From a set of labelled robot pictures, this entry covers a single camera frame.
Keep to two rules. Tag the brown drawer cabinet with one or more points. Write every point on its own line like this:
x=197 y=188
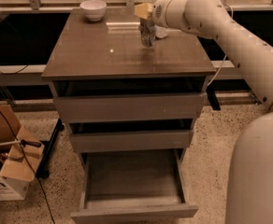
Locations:
x=112 y=49

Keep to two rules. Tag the black-handled tool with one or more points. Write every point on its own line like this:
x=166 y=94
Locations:
x=21 y=142

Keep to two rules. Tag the clear plastic bottle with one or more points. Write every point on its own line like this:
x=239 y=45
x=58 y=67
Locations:
x=161 y=32

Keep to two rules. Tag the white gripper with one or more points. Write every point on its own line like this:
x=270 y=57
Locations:
x=158 y=13

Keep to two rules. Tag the metal window rail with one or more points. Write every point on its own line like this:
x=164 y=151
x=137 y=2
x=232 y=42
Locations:
x=30 y=75

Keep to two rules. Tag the redbull can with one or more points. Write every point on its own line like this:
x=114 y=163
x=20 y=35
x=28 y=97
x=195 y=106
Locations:
x=147 y=30

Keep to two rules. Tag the top drawer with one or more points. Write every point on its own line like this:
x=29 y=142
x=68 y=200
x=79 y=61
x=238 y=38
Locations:
x=105 y=100

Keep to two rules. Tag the white ceramic bowl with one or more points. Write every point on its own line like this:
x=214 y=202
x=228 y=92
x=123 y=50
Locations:
x=94 y=10

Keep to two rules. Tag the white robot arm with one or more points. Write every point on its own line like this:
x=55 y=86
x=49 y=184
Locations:
x=250 y=180

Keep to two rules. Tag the middle drawer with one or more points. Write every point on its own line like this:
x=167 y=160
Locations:
x=131 y=135

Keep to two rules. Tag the black stand leg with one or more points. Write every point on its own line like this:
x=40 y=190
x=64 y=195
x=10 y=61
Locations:
x=43 y=169

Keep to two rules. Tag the open cardboard box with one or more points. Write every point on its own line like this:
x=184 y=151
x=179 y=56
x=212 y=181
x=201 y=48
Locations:
x=18 y=163

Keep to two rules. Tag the open bottom drawer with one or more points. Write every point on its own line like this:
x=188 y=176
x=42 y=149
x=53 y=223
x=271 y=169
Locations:
x=133 y=186

